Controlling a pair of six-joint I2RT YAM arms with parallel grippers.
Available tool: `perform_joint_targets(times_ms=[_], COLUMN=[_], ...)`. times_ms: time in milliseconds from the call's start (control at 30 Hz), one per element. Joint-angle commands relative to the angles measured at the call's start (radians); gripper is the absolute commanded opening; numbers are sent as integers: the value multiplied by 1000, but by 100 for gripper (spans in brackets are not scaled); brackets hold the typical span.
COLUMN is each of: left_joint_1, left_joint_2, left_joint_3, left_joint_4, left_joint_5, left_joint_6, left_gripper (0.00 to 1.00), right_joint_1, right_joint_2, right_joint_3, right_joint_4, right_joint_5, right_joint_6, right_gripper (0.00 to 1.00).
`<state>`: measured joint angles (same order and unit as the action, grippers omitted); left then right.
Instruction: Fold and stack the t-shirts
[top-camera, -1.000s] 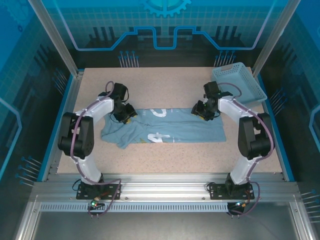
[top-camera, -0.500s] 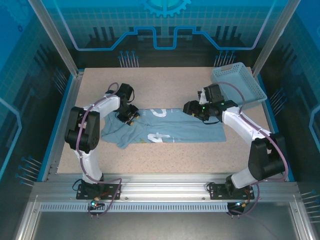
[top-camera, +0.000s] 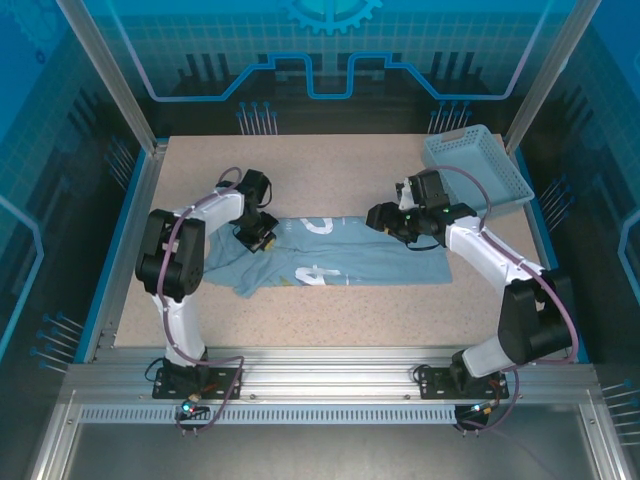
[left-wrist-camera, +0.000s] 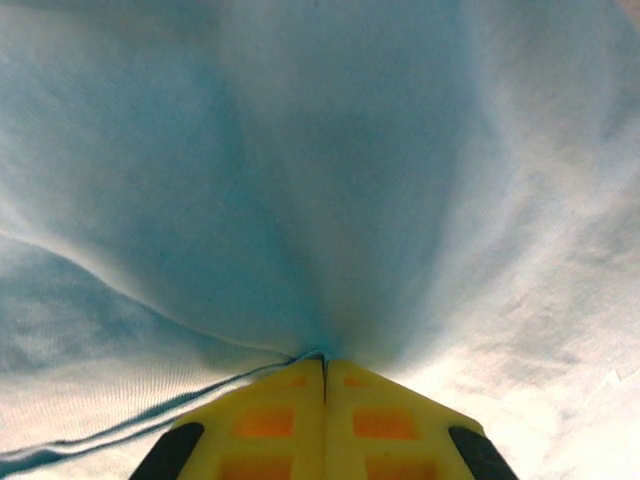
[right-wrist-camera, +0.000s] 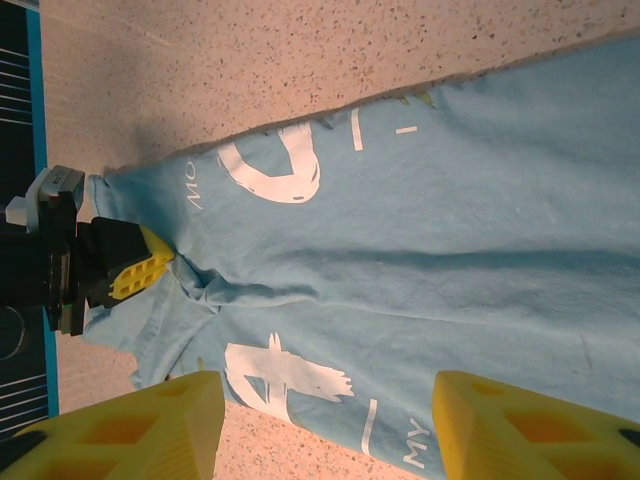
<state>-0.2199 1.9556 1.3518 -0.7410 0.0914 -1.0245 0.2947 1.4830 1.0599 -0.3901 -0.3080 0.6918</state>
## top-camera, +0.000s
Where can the small circuit board with LEDs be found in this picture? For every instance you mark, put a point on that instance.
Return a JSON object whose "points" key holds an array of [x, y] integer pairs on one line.
{"points": [[189, 409], [482, 410]]}

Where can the aluminium frame post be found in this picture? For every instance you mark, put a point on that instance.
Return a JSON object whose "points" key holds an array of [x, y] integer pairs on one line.
{"points": [[121, 85], [548, 75]]}

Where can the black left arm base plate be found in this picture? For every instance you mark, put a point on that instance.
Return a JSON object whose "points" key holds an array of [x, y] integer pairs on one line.
{"points": [[220, 382]]}

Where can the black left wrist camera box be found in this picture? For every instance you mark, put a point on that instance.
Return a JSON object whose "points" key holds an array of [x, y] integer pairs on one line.
{"points": [[256, 185]]}

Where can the aluminium frame cross rail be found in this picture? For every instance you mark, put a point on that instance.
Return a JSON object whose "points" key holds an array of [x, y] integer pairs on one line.
{"points": [[325, 375]]}

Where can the aluminium frame side rail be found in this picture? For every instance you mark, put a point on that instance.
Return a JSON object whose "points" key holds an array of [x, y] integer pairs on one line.
{"points": [[134, 210]]}

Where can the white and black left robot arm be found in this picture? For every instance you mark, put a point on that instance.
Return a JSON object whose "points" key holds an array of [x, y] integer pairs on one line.
{"points": [[180, 320]]}

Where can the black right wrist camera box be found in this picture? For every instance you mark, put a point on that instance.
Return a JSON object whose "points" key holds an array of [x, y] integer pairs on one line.
{"points": [[430, 187]]}

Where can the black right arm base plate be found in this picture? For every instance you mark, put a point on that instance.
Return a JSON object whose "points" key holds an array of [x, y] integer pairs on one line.
{"points": [[435, 382]]}

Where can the grey metal lower shelf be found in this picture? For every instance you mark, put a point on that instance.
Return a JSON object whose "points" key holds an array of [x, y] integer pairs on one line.
{"points": [[325, 455]]}

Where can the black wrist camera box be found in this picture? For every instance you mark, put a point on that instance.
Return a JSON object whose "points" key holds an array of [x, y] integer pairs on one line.
{"points": [[256, 185], [430, 187]]}

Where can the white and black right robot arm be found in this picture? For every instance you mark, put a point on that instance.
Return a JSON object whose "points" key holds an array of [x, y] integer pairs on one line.
{"points": [[480, 250]]}

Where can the light blue printed t-shirt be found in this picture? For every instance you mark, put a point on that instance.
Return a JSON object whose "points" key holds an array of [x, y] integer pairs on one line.
{"points": [[360, 255]]}

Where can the teal perforated plastic basket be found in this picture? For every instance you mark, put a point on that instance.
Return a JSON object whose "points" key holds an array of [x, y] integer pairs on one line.
{"points": [[475, 160]]}

